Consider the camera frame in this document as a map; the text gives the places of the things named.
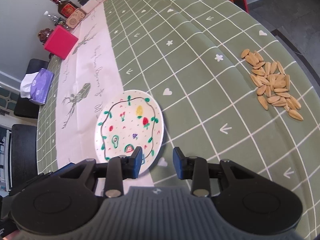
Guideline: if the near left black chair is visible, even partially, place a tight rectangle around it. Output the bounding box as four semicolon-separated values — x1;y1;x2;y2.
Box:
11;124;37;187

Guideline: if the wooden speaker box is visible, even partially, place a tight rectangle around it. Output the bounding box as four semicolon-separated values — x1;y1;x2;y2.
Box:
63;9;86;31

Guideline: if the purple tissue box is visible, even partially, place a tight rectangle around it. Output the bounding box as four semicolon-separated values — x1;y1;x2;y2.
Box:
20;68;54;106

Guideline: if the clear plastic bottle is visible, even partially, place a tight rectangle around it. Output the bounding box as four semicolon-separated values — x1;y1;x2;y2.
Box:
43;11;66;27

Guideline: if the far left black chair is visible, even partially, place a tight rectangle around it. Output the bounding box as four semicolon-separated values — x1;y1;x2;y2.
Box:
14;59;49;119

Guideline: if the brown ceramic jar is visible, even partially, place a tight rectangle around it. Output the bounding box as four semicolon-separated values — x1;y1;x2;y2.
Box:
37;28;54;45

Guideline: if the green checked tablecloth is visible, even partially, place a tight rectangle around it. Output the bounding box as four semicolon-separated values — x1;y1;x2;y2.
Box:
37;0;319;239

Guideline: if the painted white ceramic plate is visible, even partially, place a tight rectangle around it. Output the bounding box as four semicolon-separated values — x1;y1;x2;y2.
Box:
94;90;164;173

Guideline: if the red gift box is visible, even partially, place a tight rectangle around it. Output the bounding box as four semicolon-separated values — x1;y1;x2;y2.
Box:
43;25;78;60

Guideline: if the pink table runner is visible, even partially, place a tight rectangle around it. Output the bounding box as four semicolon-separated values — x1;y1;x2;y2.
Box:
53;1;153;189

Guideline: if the pile of seeds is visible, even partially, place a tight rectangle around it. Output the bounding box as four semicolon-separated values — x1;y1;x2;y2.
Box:
240;49;304;121

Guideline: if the black chair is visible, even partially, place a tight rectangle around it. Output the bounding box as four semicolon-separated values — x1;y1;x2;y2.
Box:
11;124;37;187
14;59;49;119

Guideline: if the brown liquor bottle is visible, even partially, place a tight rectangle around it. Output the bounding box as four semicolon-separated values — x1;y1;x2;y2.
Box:
51;0;79;18

